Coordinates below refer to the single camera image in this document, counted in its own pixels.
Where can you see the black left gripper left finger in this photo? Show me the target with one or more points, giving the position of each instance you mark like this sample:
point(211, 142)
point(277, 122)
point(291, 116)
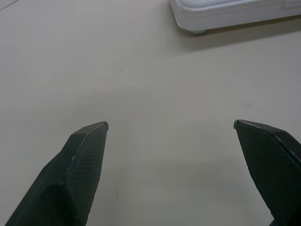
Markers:
point(70, 179)

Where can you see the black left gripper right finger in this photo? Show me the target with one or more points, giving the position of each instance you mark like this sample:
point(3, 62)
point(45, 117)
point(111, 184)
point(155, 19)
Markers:
point(270, 169)

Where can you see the white plastic box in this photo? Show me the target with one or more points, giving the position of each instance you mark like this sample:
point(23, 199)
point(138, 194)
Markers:
point(235, 11)

